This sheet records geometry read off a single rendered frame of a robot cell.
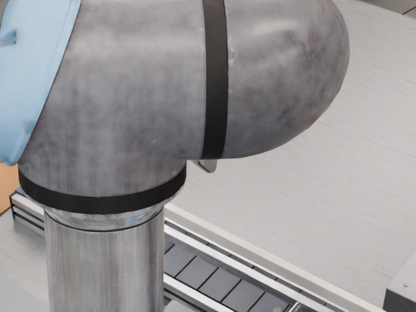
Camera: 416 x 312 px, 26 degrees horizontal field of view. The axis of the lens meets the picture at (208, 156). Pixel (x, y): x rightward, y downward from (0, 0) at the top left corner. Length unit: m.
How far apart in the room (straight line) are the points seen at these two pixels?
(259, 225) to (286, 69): 0.84
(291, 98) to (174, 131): 0.08
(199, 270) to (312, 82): 0.71
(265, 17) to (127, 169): 0.13
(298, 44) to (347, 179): 0.93
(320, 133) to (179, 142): 1.02
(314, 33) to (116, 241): 0.19
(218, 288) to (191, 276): 0.04
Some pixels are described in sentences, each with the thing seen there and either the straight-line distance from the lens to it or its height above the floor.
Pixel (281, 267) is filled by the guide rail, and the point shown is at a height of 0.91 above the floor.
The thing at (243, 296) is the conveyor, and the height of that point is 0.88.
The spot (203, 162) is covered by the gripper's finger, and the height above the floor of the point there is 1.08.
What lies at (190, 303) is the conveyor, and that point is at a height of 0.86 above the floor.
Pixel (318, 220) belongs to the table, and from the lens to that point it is 1.40.
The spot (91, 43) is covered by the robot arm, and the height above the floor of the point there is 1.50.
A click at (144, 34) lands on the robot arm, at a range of 0.55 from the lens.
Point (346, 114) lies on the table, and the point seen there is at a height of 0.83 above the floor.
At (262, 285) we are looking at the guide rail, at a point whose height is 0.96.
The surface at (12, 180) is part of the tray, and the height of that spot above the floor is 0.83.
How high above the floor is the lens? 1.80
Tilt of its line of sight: 40 degrees down
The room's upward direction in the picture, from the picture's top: straight up
